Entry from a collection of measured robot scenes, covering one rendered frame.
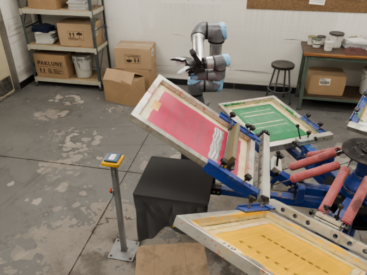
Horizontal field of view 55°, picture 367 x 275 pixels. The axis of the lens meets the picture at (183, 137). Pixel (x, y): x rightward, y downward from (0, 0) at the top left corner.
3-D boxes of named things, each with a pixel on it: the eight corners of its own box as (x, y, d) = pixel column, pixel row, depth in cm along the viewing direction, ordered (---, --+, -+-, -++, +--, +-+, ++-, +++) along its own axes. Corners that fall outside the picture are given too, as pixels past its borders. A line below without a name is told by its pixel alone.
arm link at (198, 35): (189, 18, 240) (190, 72, 215) (205, 18, 240) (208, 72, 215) (189, 31, 250) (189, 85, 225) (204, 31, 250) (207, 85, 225)
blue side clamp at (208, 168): (201, 169, 193) (208, 161, 189) (202, 165, 197) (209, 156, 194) (246, 198, 197) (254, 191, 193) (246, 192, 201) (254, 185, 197)
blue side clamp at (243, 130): (214, 121, 240) (220, 114, 236) (215, 118, 244) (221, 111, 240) (250, 145, 244) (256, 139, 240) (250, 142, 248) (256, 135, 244)
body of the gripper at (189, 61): (187, 77, 212) (206, 73, 214) (187, 65, 206) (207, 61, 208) (184, 69, 217) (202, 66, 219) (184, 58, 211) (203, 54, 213)
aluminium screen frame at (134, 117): (127, 119, 187) (130, 113, 185) (156, 78, 236) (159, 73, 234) (248, 196, 197) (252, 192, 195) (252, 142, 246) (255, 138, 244)
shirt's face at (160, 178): (132, 194, 224) (132, 193, 224) (152, 156, 261) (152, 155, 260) (208, 204, 216) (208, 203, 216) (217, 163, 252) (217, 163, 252)
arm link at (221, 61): (230, 69, 217) (232, 57, 210) (213, 72, 214) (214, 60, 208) (226, 61, 222) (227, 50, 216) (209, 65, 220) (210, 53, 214)
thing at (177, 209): (138, 241, 245) (135, 195, 223) (140, 238, 248) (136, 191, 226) (205, 252, 237) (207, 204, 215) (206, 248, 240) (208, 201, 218)
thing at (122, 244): (107, 258, 298) (92, 165, 249) (116, 238, 317) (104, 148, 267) (132, 262, 295) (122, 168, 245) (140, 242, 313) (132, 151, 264)
